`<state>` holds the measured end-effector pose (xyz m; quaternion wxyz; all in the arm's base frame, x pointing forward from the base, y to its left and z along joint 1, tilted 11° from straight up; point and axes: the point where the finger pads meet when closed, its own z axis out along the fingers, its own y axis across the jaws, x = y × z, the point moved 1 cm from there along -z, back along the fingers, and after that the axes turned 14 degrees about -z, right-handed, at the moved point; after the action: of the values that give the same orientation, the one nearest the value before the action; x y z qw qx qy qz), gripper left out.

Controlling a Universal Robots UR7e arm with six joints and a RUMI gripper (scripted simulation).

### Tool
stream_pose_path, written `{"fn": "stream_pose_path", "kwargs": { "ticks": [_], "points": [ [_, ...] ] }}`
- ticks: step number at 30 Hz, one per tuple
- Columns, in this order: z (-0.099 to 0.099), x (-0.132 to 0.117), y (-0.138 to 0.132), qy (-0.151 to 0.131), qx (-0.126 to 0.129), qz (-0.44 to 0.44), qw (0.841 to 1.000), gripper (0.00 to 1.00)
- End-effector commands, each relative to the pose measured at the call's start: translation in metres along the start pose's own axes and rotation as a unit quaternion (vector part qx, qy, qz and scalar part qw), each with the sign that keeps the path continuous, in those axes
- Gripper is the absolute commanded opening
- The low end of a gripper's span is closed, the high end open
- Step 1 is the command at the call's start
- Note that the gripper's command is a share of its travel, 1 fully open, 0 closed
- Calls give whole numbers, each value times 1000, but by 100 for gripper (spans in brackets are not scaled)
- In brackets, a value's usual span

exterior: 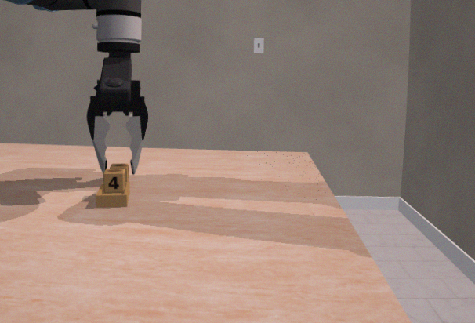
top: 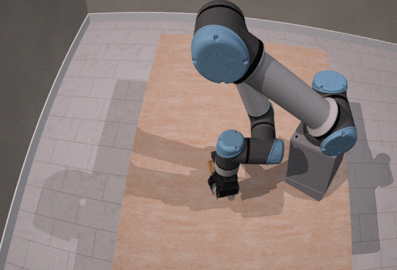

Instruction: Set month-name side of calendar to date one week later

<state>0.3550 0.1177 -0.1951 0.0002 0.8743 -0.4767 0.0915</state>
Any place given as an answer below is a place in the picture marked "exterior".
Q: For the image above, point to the brown wooden tray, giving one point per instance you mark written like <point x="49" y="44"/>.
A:
<point x="105" y="200"/>

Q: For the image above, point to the brown wooden number cube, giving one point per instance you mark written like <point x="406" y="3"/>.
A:
<point x="122" y="166"/>
<point x="114" y="181"/>

